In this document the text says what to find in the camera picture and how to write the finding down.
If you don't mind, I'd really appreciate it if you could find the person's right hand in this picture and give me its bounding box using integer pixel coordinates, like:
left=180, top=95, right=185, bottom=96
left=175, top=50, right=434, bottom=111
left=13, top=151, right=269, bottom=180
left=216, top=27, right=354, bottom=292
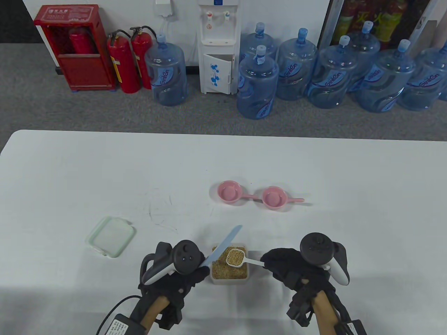
left=260, top=248, right=336, bottom=297

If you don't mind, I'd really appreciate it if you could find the person's left hand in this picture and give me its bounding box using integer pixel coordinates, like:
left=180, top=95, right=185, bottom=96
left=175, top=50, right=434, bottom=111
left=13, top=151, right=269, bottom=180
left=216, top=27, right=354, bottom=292
left=138, top=267, right=206, bottom=309

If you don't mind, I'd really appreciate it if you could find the white plastic coffee spoon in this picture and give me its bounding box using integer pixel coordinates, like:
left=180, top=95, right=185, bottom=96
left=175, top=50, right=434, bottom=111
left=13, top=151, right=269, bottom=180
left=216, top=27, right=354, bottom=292
left=226, top=248, right=265, bottom=268

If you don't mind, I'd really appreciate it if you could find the white sesame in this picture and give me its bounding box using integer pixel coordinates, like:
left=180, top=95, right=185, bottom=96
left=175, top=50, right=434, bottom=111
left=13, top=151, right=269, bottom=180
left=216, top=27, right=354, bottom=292
left=212, top=246, right=248, bottom=280

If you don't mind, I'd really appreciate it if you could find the clear plastic sesame container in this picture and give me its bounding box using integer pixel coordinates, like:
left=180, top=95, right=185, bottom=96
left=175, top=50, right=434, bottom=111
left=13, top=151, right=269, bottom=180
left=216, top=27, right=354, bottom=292
left=210, top=244, right=250, bottom=285

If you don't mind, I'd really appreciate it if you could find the light blue plastic knife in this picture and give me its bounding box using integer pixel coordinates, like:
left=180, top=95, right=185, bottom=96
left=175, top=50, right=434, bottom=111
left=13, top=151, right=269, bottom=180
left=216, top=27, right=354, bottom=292
left=202, top=225, right=243, bottom=268

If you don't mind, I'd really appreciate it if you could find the clear green-rimmed container lid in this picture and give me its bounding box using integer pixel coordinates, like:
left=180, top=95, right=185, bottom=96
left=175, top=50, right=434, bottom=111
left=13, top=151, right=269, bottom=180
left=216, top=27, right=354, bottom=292
left=86, top=216, right=136, bottom=259

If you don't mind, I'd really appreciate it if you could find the person's left forearm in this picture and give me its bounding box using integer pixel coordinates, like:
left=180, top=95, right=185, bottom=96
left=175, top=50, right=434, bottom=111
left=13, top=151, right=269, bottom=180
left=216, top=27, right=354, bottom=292
left=131, top=293, right=185, bottom=335

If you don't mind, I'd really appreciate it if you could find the person's right forearm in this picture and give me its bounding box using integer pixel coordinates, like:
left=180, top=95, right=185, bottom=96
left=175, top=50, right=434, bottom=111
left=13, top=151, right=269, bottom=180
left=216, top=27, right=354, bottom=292
left=297, top=286, right=353, bottom=335

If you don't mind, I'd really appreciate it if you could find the black grey hand controller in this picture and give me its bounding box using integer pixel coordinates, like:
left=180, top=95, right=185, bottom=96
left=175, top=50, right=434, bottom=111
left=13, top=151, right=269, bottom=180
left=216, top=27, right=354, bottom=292
left=299, top=232, right=351, bottom=287
left=141, top=240, right=205, bottom=286

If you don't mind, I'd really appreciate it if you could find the black labelled wrist box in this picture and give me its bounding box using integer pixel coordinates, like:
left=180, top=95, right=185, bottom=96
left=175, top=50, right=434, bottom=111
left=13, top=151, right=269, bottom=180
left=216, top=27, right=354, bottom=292
left=107, top=314, right=145, bottom=335
left=334, top=319, right=367, bottom=335

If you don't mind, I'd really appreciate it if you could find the row of blue water jugs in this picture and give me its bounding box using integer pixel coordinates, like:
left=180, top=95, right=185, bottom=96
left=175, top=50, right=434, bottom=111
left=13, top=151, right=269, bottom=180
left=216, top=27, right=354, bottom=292
left=236, top=21, right=447, bottom=120

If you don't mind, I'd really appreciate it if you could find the large blue water bottle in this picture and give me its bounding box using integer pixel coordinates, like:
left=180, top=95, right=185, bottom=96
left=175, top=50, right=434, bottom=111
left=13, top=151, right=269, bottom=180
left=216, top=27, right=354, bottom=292
left=144, top=33, right=189, bottom=106

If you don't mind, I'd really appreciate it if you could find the red fire extinguisher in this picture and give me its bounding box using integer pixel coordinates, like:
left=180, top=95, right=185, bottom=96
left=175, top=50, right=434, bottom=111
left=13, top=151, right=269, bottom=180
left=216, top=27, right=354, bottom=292
left=107, top=30, right=141, bottom=94
left=130, top=25, right=157, bottom=90

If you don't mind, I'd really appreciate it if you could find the white water dispenser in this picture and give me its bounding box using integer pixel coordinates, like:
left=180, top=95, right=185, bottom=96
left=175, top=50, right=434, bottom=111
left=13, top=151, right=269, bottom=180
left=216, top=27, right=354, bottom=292
left=197, top=0, right=242, bottom=95

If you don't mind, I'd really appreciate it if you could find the red fire extinguisher cabinet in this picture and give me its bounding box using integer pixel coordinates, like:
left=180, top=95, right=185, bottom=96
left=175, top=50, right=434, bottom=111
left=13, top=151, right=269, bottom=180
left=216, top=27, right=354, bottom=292
left=34, top=4, right=117, bottom=93

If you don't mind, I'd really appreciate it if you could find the red extinguisher inside cabinet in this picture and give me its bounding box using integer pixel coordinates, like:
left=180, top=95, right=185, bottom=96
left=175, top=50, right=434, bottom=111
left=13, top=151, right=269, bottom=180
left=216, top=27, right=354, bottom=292
left=68, top=28, right=96, bottom=54

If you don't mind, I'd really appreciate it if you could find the grey leaning panel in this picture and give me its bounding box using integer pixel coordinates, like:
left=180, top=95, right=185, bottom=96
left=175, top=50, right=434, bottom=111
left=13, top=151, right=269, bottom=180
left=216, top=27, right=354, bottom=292
left=407, top=19, right=439, bottom=53

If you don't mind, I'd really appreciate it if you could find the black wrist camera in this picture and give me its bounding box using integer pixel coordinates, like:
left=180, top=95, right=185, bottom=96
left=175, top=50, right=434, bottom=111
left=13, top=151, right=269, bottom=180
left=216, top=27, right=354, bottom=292
left=159, top=302, right=184, bottom=331
left=286, top=279, right=315, bottom=327

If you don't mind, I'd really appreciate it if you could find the pink handled bowl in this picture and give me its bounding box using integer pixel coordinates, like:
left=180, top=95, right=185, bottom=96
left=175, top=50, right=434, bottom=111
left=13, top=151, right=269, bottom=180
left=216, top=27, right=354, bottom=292
left=217, top=180, right=261, bottom=205
left=262, top=186, right=305, bottom=210

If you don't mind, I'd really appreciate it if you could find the white wall box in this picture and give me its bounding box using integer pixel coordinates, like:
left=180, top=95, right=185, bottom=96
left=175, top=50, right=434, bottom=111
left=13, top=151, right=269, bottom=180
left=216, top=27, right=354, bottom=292
left=155, top=0, right=174, bottom=17

